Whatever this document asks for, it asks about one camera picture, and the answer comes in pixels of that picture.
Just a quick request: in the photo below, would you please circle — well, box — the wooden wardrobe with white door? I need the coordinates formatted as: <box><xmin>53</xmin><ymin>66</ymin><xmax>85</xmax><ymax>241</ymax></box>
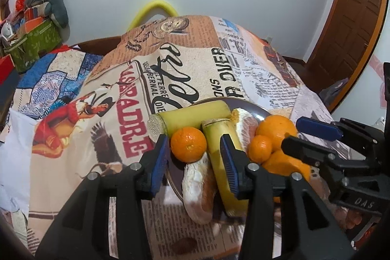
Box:
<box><xmin>317</xmin><ymin>0</ymin><xmax>390</xmax><ymax>133</ymax></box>

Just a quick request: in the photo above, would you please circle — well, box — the grey plush toy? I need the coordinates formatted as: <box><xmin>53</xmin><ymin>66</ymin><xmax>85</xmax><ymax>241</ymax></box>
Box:
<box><xmin>24</xmin><ymin>0</ymin><xmax>69</xmax><ymax>29</ymax></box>

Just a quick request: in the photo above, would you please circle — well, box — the blue patchwork blanket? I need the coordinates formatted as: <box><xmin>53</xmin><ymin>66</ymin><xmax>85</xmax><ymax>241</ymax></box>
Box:
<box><xmin>12</xmin><ymin>45</ymin><xmax>104</xmax><ymax>120</ymax></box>

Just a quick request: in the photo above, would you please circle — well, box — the green storage box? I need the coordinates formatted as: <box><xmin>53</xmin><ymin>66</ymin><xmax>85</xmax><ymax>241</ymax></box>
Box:
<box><xmin>3</xmin><ymin>19</ymin><xmax>63</xmax><ymax>73</ymax></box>

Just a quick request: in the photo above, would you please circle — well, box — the wooden bed frame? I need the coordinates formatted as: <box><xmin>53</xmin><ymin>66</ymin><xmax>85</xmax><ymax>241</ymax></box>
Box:
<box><xmin>68</xmin><ymin>36</ymin><xmax>122</xmax><ymax>56</ymax></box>

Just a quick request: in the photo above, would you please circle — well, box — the white cloth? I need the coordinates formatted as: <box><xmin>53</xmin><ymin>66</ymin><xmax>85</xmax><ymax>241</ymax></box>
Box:
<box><xmin>0</xmin><ymin>109</ymin><xmax>40</xmax><ymax>218</ymax></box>

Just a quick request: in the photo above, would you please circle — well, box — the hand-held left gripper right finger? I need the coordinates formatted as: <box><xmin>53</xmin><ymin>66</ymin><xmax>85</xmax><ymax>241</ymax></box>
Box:
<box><xmin>220</xmin><ymin>134</ymin><xmax>355</xmax><ymax>260</ymax></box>

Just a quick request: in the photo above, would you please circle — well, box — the dark purple plate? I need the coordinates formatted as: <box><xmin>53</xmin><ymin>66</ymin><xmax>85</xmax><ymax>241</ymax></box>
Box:
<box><xmin>165</xmin><ymin>97</ymin><xmax>270</xmax><ymax>212</ymax></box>

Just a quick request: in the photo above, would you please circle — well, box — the small mandarin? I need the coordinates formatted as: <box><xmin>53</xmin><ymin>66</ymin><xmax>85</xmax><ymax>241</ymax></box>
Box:
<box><xmin>170</xmin><ymin>127</ymin><xmax>208</xmax><ymax>164</ymax></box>
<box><xmin>247</xmin><ymin>135</ymin><xmax>273</xmax><ymax>164</ymax></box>

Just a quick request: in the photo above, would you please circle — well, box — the white fan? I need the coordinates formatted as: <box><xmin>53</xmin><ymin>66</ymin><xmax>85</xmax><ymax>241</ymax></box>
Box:
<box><xmin>0</xmin><ymin>21</ymin><xmax>16</xmax><ymax>44</ymax></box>

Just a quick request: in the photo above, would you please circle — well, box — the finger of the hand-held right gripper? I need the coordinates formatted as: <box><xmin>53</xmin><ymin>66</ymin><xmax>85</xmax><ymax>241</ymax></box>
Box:
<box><xmin>281</xmin><ymin>136</ymin><xmax>366</xmax><ymax>180</ymax></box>
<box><xmin>296</xmin><ymin>116</ymin><xmax>384</xmax><ymax>157</ymax></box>

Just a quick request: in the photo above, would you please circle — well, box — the orange carton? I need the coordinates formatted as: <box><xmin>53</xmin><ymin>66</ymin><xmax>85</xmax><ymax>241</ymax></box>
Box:
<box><xmin>24</xmin><ymin>9</ymin><xmax>46</xmax><ymax>30</ymax></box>

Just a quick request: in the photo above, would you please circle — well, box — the white pink pomelo segment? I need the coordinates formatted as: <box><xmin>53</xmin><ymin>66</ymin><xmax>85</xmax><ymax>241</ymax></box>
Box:
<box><xmin>182</xmin><ymin>152</ymin><xmax>218</xmax><ymax>224</ymax></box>

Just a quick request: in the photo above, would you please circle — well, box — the grey plastic bag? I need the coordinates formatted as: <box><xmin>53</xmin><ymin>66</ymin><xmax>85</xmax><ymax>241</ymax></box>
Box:
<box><xmin>320</xmin><ymin>79</ymin><xmax>348</xmax><ymax>102</ymax></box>

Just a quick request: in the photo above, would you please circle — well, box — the yellow foam tube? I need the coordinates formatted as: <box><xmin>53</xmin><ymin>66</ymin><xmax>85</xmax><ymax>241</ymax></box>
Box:
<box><xmin>129</xmin><ymin>0</ymin><xmax>177</xmax><ymax>32</ymax></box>

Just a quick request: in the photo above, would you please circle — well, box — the brown wooden door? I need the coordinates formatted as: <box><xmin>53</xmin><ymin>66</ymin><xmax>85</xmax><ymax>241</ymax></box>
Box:
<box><xmin>306</xmin><ymin>0</ymin><xmax>389</xmax><ymax>90</ymax></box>

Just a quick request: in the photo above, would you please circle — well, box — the large orange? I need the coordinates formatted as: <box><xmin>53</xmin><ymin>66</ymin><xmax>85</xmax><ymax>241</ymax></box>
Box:
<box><xmin>261</xmin><ymin>150</ymin><xmax>312</xmax><ymax>202</ymax></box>
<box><xmin>256</xmin><ymin>115</ymin><xmax>298</xmax><ymax>151</ymax></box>

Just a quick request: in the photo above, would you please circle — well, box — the newspaper print blanket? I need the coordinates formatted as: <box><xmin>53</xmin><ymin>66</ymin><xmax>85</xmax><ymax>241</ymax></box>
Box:
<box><xmin>27</xmin><ymin>15</ymin><xmax>366</xmax><ymax>260</ymax></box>

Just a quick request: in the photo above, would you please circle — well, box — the red box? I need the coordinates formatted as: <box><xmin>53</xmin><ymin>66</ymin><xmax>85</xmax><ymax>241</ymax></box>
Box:
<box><xmin>0</xmin><ymin>54</ymin><xmax>14</xmax><ymax>85</ymax></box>

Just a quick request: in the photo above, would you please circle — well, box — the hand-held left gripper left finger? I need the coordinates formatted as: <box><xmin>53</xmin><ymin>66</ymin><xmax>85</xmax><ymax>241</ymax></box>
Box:
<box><xmin>35</xmin><ymin>134</ymin><xmax>169</xmax><ymax>260</ymax></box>

